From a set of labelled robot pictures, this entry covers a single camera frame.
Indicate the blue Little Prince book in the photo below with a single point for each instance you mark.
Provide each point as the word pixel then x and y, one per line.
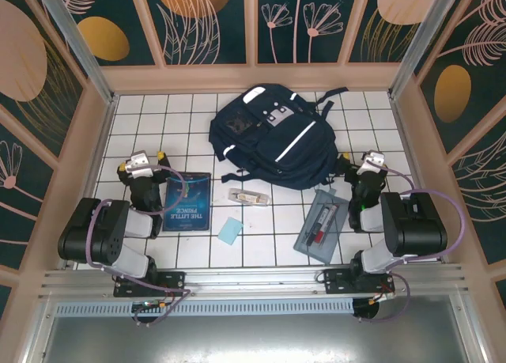
pixel 187 201

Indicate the navy blue backpack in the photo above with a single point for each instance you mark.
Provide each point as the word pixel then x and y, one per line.
pixel 284 141

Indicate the grey mesh pencil pouch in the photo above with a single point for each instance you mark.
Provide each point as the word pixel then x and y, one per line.
pixel 316 248

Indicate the light blue sticky note pad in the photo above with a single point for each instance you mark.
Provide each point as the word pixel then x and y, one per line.
pixel 230 230

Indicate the clear plastic stationery case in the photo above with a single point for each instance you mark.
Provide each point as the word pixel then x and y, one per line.
pixel 251 198

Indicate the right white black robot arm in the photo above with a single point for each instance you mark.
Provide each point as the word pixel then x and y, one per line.
pixel 415 228

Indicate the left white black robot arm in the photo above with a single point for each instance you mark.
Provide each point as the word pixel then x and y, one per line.
pixel 91 236

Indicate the white marker red cap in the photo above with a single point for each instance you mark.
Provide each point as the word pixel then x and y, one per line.
pixel 326 222

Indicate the white marker black cap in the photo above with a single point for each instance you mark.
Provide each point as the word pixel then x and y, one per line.
pixel 317 225

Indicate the small green circuit board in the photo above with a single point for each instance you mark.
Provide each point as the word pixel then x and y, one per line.
pixel 148 304

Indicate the grey metal sheet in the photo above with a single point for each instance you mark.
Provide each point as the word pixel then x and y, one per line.
pixel 253 339

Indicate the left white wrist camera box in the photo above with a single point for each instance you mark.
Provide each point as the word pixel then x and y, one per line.
pixel 140 163

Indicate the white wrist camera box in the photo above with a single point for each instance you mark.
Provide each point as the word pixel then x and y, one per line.
pixel 140 163
pixel 373 159

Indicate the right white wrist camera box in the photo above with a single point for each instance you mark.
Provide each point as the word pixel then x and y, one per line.
pixel 373 159

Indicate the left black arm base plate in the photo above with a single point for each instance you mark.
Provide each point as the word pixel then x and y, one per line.
pixel 174 280

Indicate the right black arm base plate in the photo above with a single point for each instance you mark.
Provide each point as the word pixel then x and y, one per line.
pixel 336 282

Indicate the aluminium corner post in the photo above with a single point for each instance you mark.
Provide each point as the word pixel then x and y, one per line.
pixel 79 38
pixel 417 38

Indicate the aluminium mounting rail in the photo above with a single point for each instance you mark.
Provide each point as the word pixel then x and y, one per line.
pixel 257 278

